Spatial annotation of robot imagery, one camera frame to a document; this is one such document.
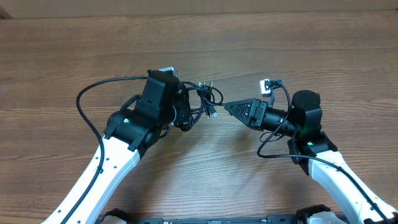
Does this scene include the black cable bundle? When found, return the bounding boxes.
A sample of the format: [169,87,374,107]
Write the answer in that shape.
[174,80,224,132]

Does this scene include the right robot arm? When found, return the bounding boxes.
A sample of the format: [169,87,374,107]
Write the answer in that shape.
[224,90,397,223]

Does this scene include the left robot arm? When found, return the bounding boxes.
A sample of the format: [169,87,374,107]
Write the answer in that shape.
[45,67,190,223]

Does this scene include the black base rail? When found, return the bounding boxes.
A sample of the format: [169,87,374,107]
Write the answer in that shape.
[96,208,349,224]

